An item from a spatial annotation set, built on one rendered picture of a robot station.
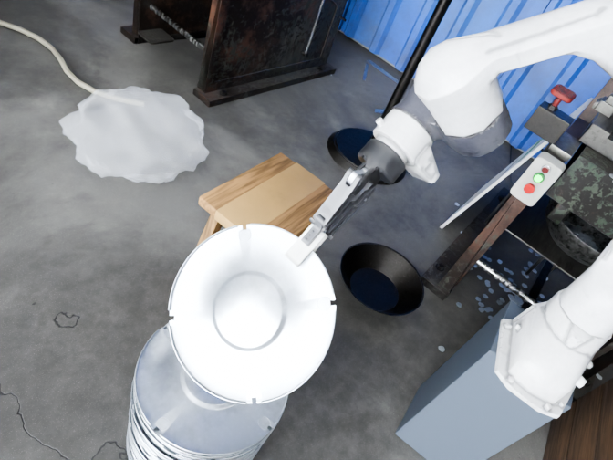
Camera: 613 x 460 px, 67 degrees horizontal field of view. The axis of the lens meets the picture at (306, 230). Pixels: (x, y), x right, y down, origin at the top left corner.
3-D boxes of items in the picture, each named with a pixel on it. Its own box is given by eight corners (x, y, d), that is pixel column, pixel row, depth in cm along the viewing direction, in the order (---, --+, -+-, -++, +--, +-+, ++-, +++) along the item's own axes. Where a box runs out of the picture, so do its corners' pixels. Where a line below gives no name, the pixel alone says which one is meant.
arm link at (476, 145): (464, 135, 63) (487, 178, 69) (531, 61, 63) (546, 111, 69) (381, 101, 76) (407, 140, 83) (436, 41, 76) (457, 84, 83)
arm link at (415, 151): (389, 99, 73) (366, 126, 73) (453, 146, 69) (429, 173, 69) (393, 131, 85) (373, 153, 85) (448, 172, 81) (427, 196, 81)
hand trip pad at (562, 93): (553, 124, 125) (573, 99, 120) (534, 111, 127) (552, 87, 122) (559, 118, 130) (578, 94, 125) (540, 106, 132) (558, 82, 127)
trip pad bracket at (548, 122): (527, 177, 136) (574, 121, 123) (499, 158, 138) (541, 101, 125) (533, 171, 140) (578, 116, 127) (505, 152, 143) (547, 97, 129)
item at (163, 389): (214, 495, 75) (215, 494, 75) (99, 373, 83) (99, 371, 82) (316, 378, 95) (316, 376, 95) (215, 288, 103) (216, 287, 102)
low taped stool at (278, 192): (240, 329, 132) (270, 254, 110) (181, 277, 138) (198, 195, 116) (308, 268, 156) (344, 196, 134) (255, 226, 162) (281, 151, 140)
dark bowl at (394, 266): (387, 344, 144) (397, 332, 140) (316, 281, 153) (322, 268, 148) (429, 296, 165) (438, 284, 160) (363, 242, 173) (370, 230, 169)
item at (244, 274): (344, 398, 71) (343, 399, 70) (172, 406, 77) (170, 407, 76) (327, 214, 77) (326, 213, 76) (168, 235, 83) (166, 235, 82)
